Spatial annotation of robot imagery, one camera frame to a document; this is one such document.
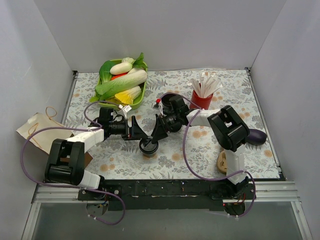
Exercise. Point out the black coffee cups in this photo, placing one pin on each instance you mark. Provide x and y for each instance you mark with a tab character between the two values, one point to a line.
166	100

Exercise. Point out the purple toy eggplant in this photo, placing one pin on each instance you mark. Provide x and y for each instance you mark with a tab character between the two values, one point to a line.
256	137

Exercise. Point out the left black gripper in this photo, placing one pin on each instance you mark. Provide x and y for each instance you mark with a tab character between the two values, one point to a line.
132	127

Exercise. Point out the white radish toy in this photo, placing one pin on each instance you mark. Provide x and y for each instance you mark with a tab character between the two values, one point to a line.
121	68

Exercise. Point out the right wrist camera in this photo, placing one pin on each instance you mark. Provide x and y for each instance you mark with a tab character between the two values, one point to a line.
157	105

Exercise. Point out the cardboard cup carrier tray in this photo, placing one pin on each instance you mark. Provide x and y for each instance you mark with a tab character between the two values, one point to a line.
221	163

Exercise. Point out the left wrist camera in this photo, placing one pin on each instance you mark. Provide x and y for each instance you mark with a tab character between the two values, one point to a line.
124	109

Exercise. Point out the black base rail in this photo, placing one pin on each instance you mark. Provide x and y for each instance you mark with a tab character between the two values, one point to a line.
165	194

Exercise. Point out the large napa cabbage toy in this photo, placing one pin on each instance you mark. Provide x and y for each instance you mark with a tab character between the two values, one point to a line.
122	83

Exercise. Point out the green vegetable tray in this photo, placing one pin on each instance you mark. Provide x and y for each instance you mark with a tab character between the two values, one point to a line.
140	97

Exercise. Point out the black coffee cup lid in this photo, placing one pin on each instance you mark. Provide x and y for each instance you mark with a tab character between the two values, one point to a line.
175	126

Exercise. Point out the red straw holder cup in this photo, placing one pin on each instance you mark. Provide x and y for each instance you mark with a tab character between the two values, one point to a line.
197	101

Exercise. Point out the white wrapped straws bundle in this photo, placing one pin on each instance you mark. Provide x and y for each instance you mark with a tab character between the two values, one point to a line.
206	84

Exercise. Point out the orange carrot toy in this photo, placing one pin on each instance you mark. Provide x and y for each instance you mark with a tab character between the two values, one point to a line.
117	76

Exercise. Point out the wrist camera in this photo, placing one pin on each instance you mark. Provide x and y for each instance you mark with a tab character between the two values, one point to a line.
157	105
124	109

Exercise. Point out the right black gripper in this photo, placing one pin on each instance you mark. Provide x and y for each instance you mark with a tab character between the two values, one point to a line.
160	123

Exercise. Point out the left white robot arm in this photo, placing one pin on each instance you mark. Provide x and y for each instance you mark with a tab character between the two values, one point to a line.
66	160

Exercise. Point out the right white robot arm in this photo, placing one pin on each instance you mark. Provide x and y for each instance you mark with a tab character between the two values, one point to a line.
229	129

